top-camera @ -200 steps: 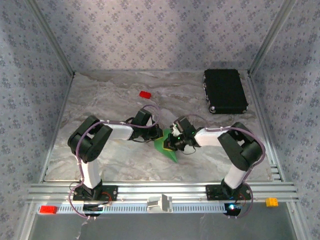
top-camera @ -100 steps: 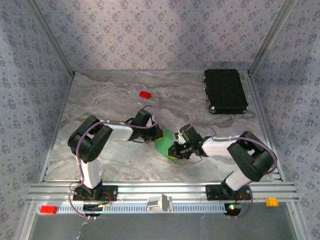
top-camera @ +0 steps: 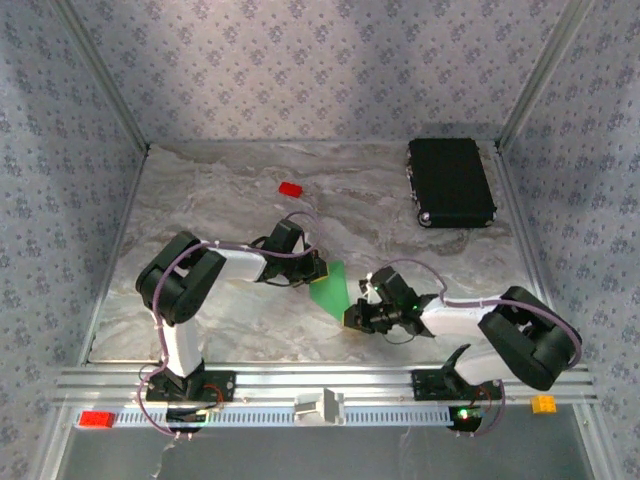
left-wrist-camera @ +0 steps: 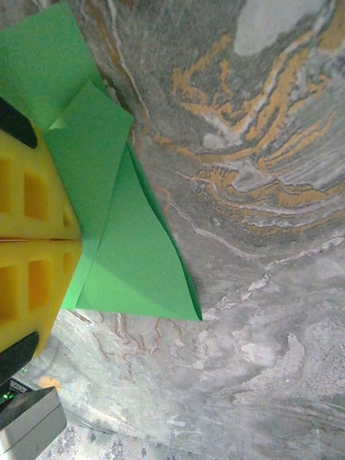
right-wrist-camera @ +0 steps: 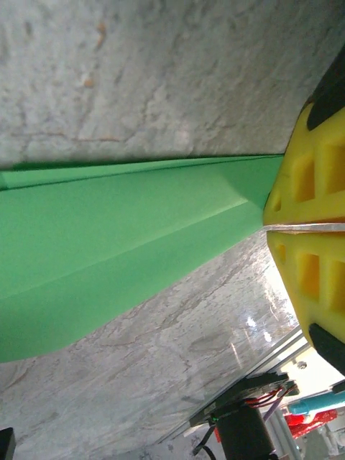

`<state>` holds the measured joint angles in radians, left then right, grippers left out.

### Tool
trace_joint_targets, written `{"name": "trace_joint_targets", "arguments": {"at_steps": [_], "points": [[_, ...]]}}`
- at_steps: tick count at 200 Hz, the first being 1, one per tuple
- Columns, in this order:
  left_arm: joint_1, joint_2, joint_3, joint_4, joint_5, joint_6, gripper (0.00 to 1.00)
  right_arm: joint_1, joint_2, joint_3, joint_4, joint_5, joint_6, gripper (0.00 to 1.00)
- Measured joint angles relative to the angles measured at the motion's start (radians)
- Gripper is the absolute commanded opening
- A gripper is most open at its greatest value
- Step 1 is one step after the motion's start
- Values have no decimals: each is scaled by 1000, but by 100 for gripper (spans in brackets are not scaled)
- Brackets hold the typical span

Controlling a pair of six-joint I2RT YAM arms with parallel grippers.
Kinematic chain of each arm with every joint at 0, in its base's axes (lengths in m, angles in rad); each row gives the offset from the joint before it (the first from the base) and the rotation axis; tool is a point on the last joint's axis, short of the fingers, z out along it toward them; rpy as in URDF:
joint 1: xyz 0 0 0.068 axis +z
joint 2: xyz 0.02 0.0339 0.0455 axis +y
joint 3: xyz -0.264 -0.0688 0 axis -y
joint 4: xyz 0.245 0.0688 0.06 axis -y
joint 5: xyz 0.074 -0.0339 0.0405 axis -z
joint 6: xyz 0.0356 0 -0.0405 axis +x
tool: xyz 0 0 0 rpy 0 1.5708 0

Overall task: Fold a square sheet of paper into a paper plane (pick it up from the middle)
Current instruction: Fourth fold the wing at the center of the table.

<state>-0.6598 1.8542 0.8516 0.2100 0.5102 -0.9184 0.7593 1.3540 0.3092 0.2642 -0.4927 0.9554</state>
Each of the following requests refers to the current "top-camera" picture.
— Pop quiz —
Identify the green paper sheet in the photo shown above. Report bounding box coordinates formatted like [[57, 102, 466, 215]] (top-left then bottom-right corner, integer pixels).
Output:
[[308, 260, 352, 324]]

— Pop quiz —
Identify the right controller board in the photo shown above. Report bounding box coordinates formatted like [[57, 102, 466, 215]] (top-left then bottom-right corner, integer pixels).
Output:
[[447, 405, 485, 434]]

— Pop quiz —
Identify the controller board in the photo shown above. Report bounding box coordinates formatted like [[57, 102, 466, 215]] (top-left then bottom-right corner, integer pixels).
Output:
[[164, 407, 209, 434], [447, 405, 485, 434]]

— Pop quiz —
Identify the black hard case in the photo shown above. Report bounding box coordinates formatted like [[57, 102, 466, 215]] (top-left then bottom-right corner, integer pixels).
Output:
[[407, 138, 498, 229]]

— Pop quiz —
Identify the left controller board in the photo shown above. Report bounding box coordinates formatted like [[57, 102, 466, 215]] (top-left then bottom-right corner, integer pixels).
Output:
[[164, 407, 209, 434]]

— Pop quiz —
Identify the large red toy brick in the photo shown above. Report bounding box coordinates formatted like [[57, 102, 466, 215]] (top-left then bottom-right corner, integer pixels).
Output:
[[78, 410, 117, 429]]

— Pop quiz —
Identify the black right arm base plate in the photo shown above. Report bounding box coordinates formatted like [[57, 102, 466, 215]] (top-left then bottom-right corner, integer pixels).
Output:
[[411, 369, 503, 402]]

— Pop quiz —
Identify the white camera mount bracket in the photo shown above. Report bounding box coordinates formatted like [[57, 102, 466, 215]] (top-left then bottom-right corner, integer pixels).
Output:
[[293, 388, 346, 427]]

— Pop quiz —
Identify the aluminium mounting rail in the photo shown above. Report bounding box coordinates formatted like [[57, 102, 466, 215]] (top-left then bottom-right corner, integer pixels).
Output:
[[52, 364, 599, 406]]

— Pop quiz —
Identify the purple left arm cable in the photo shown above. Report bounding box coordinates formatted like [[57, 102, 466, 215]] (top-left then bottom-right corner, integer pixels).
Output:
[[135, 209, 322, 440]]

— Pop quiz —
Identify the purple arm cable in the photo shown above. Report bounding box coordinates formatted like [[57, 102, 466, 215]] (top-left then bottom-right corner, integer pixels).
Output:
[[382, 258, 584, 439], [135, 209, 322, 440]]

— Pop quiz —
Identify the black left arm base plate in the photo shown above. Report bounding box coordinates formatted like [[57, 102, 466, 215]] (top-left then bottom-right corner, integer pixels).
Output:
[[144, 370, 237, 403]]

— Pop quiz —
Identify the white slotted cable duct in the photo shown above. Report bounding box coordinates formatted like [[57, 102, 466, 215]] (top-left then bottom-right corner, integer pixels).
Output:
[[74, 405, 484, 429]]

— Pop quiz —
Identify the aluminium table side rail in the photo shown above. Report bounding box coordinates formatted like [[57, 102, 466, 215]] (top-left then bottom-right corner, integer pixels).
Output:
[[497, 144, 572, 365], [77, 144, 151, 366]]

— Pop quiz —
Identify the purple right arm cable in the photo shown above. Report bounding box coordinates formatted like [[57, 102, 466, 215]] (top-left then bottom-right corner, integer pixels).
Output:
[[382, 258, 584, 439]]

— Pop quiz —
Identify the aluminium frame leg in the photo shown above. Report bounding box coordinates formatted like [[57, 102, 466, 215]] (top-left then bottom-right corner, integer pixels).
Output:
[[37, 404, 76, 480], [573, 403, 614, 480]]

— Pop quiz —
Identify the aluminium frame post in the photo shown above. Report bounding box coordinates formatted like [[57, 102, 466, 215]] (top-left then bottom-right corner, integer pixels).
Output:
[[497, 0, 599, 151]]

